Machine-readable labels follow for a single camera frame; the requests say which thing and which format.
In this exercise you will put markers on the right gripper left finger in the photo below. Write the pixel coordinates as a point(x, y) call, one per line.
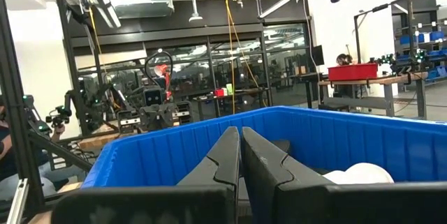
point(223, 161)

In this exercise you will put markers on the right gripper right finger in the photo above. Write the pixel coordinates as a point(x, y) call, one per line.
point(265, 175)

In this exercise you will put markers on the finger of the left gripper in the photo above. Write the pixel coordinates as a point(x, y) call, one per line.
point(128, 121)
point(182, 112)

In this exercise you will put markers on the pink slide sandal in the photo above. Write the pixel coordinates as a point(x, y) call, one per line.
point(359, 175)

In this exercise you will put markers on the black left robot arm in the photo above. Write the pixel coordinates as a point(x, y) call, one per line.
point(104, 112)

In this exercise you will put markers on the black background robot arm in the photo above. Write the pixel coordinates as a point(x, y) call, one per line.
point(382, 59)
point(413, 60)

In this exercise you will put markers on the blue plastic bin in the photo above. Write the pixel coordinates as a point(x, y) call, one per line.
point(314, 140)

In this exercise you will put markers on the red plastic bin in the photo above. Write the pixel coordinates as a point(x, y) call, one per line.
point(352, 72)

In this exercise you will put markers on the small red box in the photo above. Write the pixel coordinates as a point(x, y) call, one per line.
point(219, 93)

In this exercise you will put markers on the dark work table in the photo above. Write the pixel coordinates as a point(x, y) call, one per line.
point(237, 93)

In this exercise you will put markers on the person's hand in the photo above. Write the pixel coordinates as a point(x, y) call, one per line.
point(58, 130)

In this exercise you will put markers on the white hanging lamp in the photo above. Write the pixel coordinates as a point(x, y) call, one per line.
point(195, 17)

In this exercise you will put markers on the person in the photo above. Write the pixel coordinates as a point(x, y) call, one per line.
point(344, 59)
point(7, 161)

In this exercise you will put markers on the black flat monitor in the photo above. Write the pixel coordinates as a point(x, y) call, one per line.
point(317, 55)

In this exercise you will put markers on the silver aluminium extrusion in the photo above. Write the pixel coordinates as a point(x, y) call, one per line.
point(17, 203)

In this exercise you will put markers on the wooden work table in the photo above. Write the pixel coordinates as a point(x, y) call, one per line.
point(384, 78)

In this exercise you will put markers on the shelf rack with blue bins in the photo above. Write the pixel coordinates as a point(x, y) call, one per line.
point(433, 37)

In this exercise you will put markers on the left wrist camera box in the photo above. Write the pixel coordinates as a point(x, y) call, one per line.
point(154, 97)

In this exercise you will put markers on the metal air duct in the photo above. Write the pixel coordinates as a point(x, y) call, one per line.
point(143, 6)

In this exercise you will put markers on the black aluminium frame post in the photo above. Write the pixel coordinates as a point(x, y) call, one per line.
point(14, 112)

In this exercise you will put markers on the black camera gantry frame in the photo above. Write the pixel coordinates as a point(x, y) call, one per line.
point(357, 35)

